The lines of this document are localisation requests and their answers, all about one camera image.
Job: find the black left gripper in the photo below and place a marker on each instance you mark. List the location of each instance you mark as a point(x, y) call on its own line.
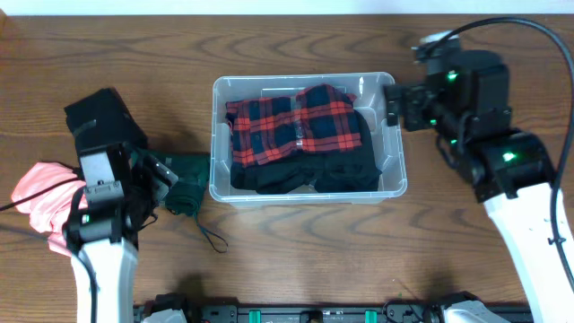
point(150, 175)

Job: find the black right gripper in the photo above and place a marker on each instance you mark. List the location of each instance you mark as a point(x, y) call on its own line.
point(425, 99)

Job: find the red plaid shirt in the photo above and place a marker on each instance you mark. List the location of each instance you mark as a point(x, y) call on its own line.
point(319, 119)

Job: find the black cloth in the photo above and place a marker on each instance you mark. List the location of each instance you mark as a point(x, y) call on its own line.
point(282, 177)
point(102, 119)

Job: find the dark navy taped cloth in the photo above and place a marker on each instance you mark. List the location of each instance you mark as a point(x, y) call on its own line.
point(345, 178)

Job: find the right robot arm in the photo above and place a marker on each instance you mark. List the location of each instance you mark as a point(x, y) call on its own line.
point(464, 97)

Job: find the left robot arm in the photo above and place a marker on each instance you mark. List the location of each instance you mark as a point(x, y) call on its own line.
point(123, 186)

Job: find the clear plastic storage bin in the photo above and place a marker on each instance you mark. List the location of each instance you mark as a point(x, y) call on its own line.
point(371, 103)

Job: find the dark green folded cloth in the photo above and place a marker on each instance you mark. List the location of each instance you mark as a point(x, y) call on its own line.
point(187, 195)

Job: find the pink crumpled cloth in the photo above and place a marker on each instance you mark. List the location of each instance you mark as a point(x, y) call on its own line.
point(49, 211)

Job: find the black mounting rail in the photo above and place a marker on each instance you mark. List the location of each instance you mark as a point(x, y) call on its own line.
point(461, 307)

